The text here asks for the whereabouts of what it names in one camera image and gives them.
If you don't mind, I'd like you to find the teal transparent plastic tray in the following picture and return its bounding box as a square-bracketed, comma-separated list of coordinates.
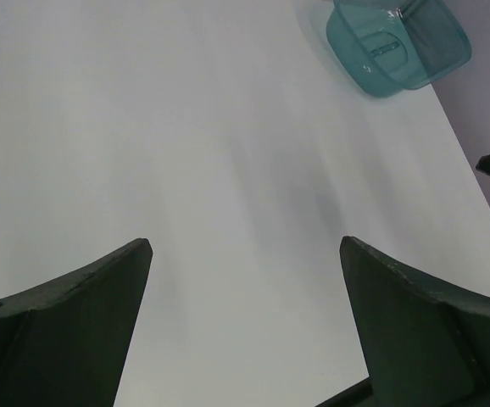
[326, 1, 472, 98]

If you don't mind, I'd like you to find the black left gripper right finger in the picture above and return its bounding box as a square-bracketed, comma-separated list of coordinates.
[323, 236, 490, 406]

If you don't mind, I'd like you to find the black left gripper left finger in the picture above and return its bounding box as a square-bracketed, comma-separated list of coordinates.
[0, 238, 153, 406]

